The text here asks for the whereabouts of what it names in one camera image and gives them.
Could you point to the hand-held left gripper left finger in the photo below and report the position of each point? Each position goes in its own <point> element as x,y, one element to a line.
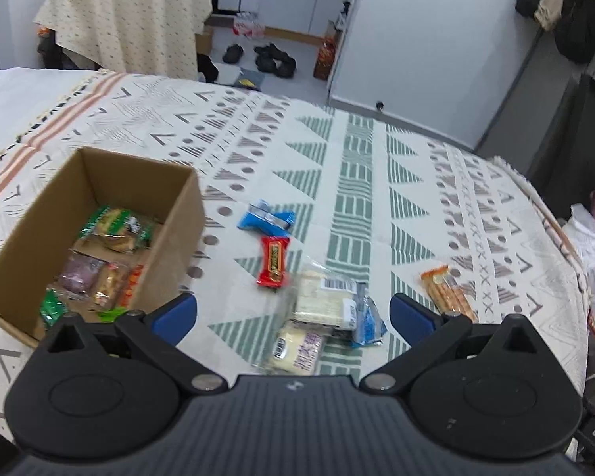
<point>176,315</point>

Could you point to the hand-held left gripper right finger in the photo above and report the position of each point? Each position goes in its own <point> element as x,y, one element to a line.
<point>411,317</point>

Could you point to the small orange snack packet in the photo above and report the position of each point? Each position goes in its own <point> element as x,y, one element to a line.
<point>133,285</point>

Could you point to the light green snack packet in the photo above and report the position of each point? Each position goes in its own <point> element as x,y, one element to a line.
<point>110,314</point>

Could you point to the tan cake packet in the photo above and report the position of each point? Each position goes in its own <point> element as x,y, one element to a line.
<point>110,285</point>

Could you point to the cardboard box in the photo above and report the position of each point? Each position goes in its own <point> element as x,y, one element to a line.
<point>178,228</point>

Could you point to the clear sandwich cake packet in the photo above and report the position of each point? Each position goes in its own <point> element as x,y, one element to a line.
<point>322,298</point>

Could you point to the purple cake packet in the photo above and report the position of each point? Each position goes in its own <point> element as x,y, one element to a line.
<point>79,272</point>

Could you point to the green brown cake packet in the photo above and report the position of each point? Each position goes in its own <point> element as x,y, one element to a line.
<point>115,228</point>

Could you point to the white bun packet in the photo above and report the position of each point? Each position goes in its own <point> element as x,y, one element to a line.
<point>297,348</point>

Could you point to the dark green snack packet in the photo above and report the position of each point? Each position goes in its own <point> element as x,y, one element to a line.
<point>52,307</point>

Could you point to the blue-edged clear snack packet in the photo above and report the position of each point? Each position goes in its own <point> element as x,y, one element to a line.
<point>369,320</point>

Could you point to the long orange biscuit packet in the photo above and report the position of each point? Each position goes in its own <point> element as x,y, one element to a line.
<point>448,292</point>

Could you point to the red snack packet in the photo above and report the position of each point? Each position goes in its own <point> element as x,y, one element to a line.
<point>273,263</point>

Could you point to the blue snack packet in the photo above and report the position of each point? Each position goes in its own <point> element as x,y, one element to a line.
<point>265,218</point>

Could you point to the crumpled white plastic bags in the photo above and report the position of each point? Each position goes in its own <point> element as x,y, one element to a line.
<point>582,248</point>

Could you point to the black flat panel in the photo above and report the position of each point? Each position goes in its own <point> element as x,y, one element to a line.
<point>565,134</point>

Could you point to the white bed sheet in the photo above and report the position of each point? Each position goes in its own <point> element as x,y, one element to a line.
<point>25,99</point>

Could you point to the red drink bottle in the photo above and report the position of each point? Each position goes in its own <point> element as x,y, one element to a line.
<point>325,62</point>

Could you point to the round table with dotted cloth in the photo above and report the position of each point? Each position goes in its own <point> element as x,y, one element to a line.
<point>129,20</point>

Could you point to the pink pack of bottles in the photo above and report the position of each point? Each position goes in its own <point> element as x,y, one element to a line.
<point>249,25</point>

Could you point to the black spray bottle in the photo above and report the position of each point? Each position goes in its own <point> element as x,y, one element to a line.
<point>345,15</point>

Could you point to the hanging black bag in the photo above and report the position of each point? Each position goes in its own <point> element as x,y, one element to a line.
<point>580,25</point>

